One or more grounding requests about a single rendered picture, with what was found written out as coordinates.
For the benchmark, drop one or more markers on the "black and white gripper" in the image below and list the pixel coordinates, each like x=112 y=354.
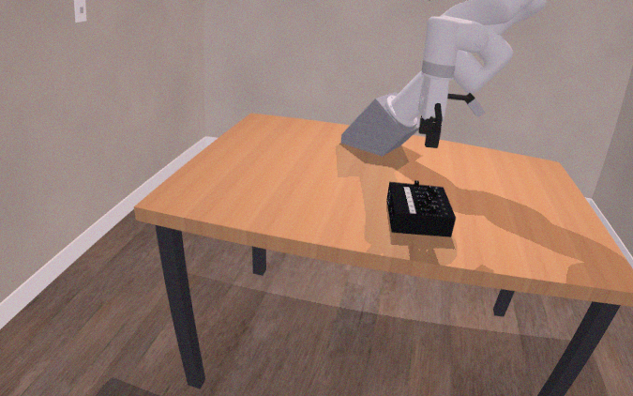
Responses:
x=432 y=103

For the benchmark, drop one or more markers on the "black lighting desk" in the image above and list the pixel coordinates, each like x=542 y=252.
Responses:
x=410 y=213

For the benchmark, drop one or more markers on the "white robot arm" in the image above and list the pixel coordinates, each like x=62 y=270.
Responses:
x=448 y=40

